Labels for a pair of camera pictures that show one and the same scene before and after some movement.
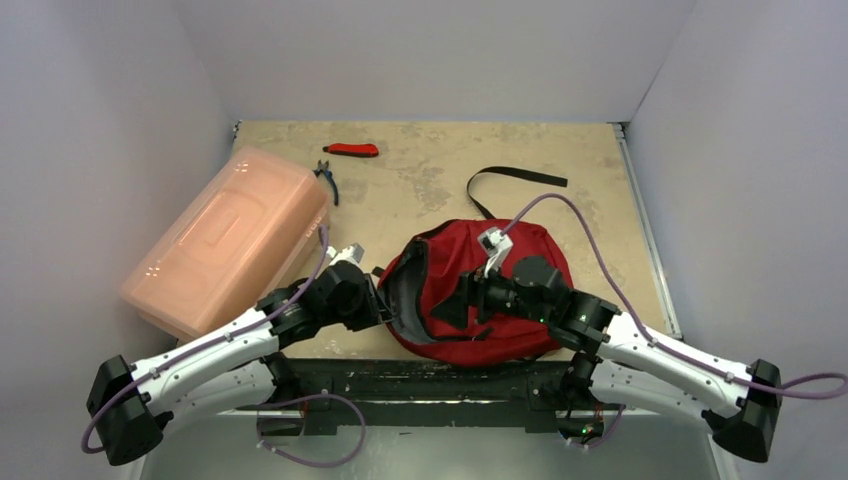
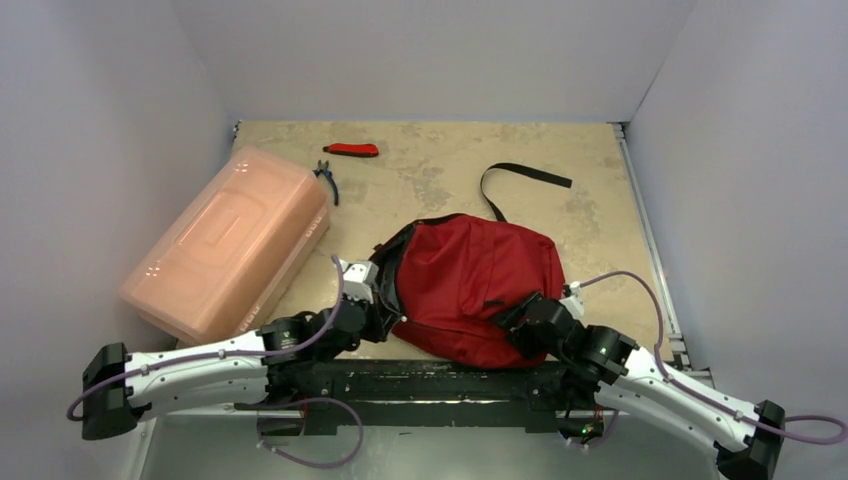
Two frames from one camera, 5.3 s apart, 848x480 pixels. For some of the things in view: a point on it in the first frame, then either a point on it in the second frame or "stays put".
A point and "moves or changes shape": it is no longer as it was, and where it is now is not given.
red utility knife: (355, 150) stays put
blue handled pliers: (324, 168) stays put
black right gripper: (474, 297) to (519, 318)
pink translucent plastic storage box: (251, 231) stays put
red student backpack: (425, 269) moves or changes shape
